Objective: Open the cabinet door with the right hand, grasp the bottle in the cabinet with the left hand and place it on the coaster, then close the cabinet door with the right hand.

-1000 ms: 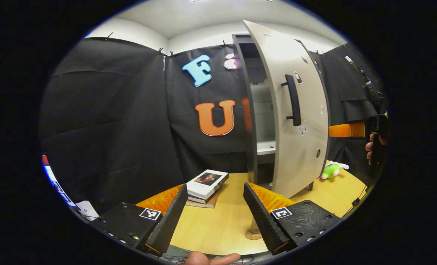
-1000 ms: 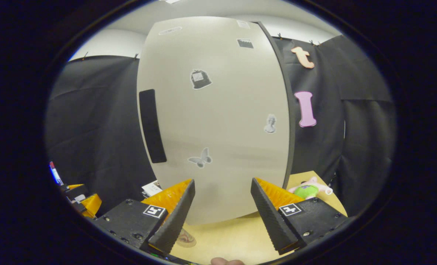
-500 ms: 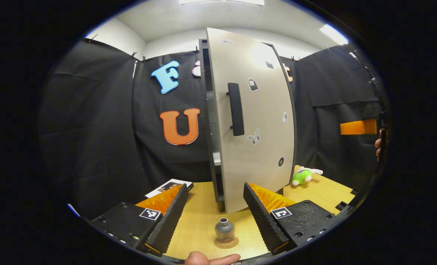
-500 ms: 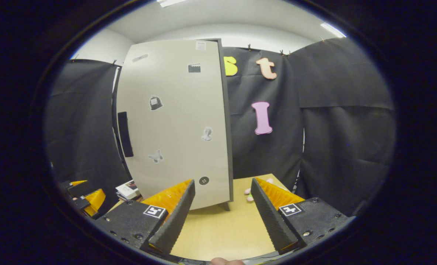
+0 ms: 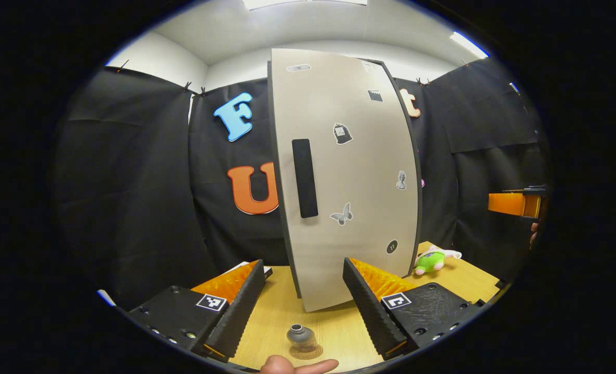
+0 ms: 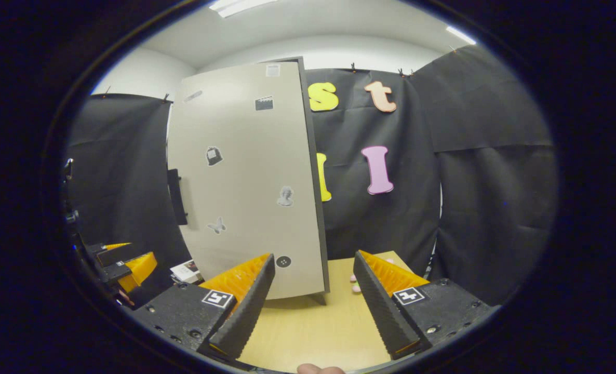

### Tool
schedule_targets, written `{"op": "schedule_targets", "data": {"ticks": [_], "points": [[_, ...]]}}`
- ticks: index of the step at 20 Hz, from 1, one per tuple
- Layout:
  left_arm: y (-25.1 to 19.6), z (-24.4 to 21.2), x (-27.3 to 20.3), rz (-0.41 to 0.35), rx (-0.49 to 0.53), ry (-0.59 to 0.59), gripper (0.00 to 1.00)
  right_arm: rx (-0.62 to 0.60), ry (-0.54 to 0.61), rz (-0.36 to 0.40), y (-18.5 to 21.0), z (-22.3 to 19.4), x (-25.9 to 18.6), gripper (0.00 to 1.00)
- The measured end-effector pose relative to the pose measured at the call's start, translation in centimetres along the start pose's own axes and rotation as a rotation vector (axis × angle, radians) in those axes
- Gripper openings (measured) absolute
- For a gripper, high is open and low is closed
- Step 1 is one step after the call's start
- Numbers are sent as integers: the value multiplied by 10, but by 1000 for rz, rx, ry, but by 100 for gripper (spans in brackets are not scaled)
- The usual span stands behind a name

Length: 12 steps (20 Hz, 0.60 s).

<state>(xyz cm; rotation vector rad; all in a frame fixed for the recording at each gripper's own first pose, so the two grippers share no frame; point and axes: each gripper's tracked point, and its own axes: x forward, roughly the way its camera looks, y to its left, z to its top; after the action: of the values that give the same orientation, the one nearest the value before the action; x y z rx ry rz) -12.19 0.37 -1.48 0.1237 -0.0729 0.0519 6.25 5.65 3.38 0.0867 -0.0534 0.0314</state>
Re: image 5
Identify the beige cabinet door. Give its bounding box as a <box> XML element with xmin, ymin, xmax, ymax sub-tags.
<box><xmin>267</xmin><ymin>48</ymin><xmax>423</xmax><ymax>313</ymax></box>

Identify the round brown coaster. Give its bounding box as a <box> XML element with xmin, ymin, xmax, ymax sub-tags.
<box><xmin>289</xmin><ymin>343</ymin><xmax>324</xmax><ymax>360</ymax></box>

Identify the pink and green plush toy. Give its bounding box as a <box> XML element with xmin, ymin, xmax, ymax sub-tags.
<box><xmin>413</xmin><ymin>245</ymin><xmax>463</xmax><ymax>276</ymax></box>

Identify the grey cabinet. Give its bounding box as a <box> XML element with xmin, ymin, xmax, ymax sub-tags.
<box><xmin>266</xmin><ymin>48</ymin><xmax>424</xmax><ymax>313</ymax></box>

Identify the ceiling light panel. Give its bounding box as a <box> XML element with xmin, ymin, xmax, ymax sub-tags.
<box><xmin>243</xmin><ymin>0</ymin><xmax>368</xmax><ymax>11</ymax></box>
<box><xmin>449</xmin><ymin>31</ymin><xmax>490</xmax><ymax>59</ymax></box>

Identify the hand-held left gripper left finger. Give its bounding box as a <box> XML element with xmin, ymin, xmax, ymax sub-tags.
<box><xmin>128</xmin><ymin>259</ymin><xmax>266</xmax><ymax>363</ymax></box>

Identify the silver bottle with pink label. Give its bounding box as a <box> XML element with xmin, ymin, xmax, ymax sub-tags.
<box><xmin>286</xmin><ymin>323</ymin><xmax>318</xmax><ymax>354</ymax></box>

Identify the black door handle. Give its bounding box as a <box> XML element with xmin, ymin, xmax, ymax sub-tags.
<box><xmin>292</xmin><ymin>138</ymin><xmax>319</xmax><ymax>219</ymax></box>

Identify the white picture book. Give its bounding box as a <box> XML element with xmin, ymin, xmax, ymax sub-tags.
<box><xmin>219</xmin><ymin>261</ymin><xmax>270</xmax><ymax>276</ymax></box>

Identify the black backdrop cloth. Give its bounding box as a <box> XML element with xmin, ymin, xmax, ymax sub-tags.
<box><xmin>53</xmin><ymin>60</ymin><xmax>550</xmax><ymax>312</ymax></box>

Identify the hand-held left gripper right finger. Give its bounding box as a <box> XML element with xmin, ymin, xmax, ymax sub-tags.
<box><xmin>342</xmin><ymin>257</ymin><xmax>483</xmax><ymax>360</ymax></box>

